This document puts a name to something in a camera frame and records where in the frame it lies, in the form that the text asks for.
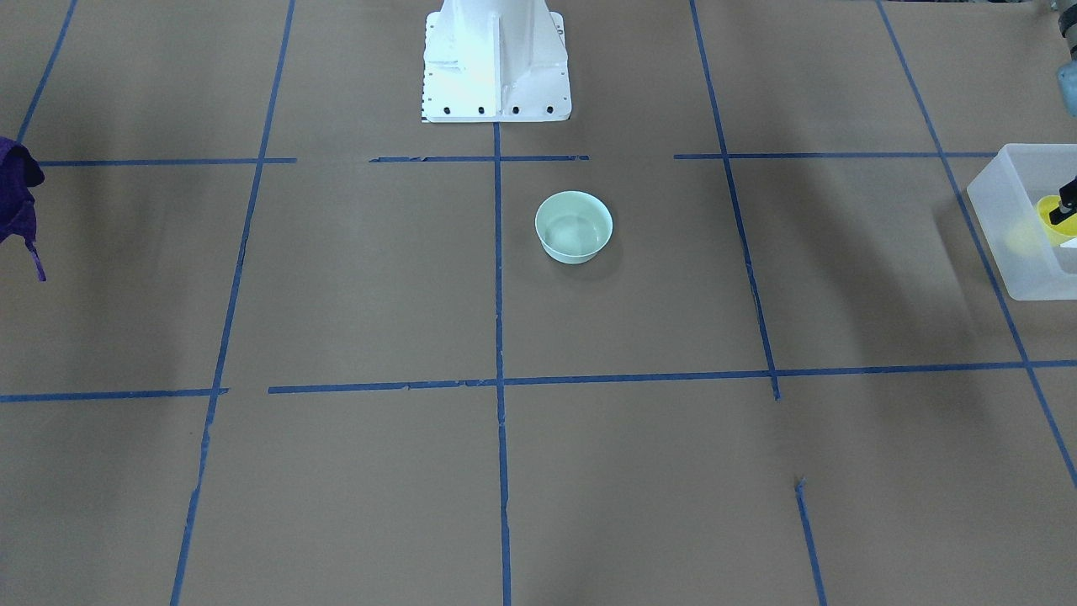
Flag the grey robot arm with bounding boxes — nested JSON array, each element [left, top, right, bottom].
[[1048, 1, 1076, 226]]

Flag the purple cloth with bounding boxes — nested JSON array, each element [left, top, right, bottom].
[[1, 136, 47, 281]]

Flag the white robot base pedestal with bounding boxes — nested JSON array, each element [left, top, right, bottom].
[[421, 1, 573, 124]]

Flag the translucent plastic box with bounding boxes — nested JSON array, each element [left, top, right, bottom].
[[967, 143, 1076, 300]]

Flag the yellow plastic cup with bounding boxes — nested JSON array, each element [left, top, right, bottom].
[[1004, 194, 1076, 257]]

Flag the light green bowl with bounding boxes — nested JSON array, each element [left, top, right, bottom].
[[534, 189, 614, 265]]

